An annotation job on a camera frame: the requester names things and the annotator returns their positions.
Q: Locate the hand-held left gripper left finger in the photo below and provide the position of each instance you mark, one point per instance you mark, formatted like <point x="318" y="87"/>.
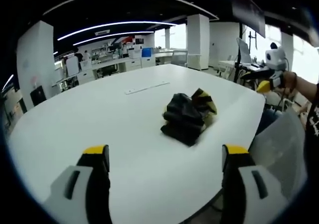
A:
<point x="74" y="184"/>

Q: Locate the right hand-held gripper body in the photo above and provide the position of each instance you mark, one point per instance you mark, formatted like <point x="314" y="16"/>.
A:
<point x="275" y="58"/>

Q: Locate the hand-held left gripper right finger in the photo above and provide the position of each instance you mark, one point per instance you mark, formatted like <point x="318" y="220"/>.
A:
<point x="251" y="184"/>

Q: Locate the black and yellow garment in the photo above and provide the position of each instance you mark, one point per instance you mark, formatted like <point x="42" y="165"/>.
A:
<point x="183" y="118"/>

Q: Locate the person's right hand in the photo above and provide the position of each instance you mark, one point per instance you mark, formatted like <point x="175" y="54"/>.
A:
<point x="289" y="79"/>

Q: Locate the white side desk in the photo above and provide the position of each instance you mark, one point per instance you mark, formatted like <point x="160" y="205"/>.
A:
<point x="239" y="66"/>

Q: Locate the black monitor stand pole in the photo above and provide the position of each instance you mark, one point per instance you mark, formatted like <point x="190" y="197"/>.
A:
<point x="239" y="57"/>

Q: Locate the computer monitor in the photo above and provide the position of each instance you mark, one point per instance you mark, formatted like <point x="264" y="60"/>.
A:
<point x="244" y="50"/>

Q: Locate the person's blue trousers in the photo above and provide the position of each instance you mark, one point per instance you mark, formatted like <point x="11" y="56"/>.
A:
<point x="269" y="120"/>

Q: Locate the white mesh office chair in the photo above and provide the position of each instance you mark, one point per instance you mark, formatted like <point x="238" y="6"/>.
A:
<point x="280" y="154"/>

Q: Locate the person's black printed shirt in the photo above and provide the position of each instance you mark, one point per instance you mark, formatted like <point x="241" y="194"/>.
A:
<point x="313" y="114"/>

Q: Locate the black hanging ceiling sign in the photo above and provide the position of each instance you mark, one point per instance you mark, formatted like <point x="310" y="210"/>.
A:
<point x="249" y="12"/>

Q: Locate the black bin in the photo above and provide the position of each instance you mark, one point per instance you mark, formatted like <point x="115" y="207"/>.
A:
<point x="38" y="96"/>

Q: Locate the blue storage box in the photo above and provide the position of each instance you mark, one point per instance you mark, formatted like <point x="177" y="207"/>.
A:
<point x="147" y="52"/>

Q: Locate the white rolling board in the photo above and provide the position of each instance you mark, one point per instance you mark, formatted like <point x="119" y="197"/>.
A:
<point x="72" y="66"/>

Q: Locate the black office chair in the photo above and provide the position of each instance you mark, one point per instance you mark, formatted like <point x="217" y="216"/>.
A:
<point x="108" y="70"/>

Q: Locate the white drawer cabinet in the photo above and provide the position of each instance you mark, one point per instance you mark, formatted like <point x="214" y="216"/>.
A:
<point x="133" y="64"/>

